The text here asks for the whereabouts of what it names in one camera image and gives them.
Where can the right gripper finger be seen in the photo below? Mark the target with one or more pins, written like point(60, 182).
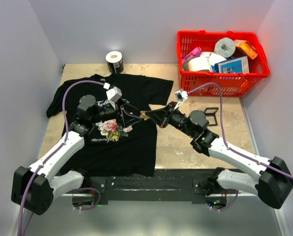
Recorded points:
point(161, 112)
point(159, 121)

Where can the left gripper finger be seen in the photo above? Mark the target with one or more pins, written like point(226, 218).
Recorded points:
point(132, 110)
point(130, 121)

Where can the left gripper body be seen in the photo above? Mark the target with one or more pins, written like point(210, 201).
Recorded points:
point(119, 109)

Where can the black wrapped paper roll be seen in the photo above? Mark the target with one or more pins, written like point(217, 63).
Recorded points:
point(114, 62)

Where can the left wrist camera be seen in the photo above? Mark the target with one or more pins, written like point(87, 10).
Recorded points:
point(113, 93)

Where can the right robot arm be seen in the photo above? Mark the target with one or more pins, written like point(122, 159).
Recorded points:
point(269, 179)

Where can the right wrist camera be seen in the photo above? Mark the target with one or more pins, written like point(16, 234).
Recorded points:
point(181, 96)

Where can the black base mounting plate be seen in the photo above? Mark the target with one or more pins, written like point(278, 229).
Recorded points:
point(166, 185)

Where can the orange carton box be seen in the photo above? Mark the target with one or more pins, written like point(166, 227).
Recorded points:
point(247, 48)

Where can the black floral t-shirt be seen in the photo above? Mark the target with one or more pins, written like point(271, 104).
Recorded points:
point(109, 149)

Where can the pink gold brooch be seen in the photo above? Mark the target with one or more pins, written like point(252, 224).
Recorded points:
point(143, 115)

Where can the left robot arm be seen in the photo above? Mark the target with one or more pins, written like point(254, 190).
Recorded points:
point(34, 188)

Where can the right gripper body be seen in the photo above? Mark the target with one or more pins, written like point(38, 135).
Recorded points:
point(173, 106)

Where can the black brooch display box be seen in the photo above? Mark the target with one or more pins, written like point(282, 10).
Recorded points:
point(211, 112)

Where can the pink package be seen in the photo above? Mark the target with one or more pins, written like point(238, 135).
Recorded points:
point(196, 52)

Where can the blue white box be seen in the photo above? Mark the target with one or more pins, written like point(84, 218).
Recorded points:
point(235, 65)

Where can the grey toilet paper roll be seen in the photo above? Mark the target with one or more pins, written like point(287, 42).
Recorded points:
point(225, 47)

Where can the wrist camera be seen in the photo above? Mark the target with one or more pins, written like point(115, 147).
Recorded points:
point(113, 93)
point(181, 96)

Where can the white paper roll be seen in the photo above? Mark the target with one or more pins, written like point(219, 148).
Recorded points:
point(212, 58)

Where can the red plastic basket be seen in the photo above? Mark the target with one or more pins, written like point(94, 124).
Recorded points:
point(231, 84)

